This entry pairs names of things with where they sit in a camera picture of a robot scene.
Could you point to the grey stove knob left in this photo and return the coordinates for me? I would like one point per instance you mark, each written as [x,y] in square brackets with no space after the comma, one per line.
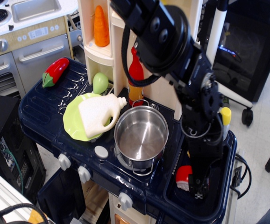
[64,162]

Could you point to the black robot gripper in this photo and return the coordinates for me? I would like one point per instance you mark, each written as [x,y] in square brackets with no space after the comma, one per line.
[203,153]

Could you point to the navy blue toy kitchen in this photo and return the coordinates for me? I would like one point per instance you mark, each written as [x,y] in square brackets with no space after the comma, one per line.
[41,114]

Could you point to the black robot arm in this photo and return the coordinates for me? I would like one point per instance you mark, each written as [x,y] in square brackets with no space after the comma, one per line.
[165,47]

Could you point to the grey and wood toy kitchen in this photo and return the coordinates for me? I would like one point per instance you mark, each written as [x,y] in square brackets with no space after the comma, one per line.
[33,34]

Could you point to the orange toy carrot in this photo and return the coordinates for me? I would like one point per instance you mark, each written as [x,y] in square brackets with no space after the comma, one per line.
[101,31]

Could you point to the grey faucet with yellow cap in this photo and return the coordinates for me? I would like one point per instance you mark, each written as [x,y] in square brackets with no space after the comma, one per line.
[226,116]

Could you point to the grey stove knob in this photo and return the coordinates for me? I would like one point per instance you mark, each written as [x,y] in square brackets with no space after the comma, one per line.
[84,174]
[64,162]
[125,201]

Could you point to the yellow object at bottom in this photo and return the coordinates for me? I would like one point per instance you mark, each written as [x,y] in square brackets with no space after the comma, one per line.
[35,217]

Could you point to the white wheeled stand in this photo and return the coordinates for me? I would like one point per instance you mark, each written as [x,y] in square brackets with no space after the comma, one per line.
[219,16]

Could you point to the stainless steel pot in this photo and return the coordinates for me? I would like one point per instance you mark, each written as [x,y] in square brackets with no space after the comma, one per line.
[140,136]

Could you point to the black monitor screen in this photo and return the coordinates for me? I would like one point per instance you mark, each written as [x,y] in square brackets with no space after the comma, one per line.
[242,61]

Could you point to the green toy pear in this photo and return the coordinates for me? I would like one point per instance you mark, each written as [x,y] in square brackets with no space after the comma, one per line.
[100,83]

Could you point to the red toy chili pepper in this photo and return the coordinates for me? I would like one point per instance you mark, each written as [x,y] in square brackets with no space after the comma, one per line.
[52,74]

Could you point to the white toy detergent jug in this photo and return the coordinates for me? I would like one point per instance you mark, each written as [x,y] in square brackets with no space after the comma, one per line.
[100,114]

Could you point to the light green toy plate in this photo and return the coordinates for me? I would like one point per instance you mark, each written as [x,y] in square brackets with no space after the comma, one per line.
[72,120]

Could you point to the grey round button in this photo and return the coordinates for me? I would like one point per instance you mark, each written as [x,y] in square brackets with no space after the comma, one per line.
[101,152]

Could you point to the grey stove knob middle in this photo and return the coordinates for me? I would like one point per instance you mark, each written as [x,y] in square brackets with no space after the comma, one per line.
[84,174]

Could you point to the grey stove knob right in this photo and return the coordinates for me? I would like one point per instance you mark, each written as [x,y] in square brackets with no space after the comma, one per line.
[125,201]

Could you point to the black computer case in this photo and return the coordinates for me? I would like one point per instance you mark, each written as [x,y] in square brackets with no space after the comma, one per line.
[20,162]

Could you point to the red toy ketchup bottle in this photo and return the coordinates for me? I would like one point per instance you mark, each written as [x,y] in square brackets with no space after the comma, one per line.
[135,94]

